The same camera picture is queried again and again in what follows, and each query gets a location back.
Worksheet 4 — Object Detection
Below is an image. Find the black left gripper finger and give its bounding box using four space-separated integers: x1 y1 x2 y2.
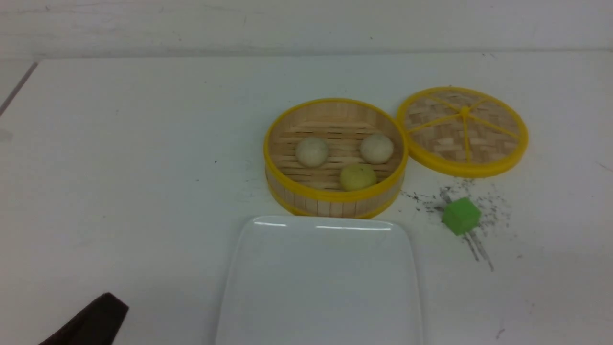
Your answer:
41 292 129 345

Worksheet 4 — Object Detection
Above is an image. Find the woven bamboo steamer lid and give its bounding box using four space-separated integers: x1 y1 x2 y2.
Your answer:
396 86 529 179

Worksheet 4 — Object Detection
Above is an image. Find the green cube block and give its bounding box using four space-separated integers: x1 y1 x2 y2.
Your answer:
442 198 482 236

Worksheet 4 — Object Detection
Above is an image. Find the bamboo steamer basket yellow rim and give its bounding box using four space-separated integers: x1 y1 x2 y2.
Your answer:
263 98 408 219

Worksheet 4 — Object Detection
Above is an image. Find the yellow steamed bun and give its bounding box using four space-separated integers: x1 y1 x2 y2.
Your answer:
340 163 377 192

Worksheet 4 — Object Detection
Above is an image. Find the white steamed bun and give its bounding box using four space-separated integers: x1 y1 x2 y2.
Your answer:
359 134 394 165
295 136 329 168

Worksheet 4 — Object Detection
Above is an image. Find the white rectangular plate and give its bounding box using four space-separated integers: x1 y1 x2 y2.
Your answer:
215 216 423 345

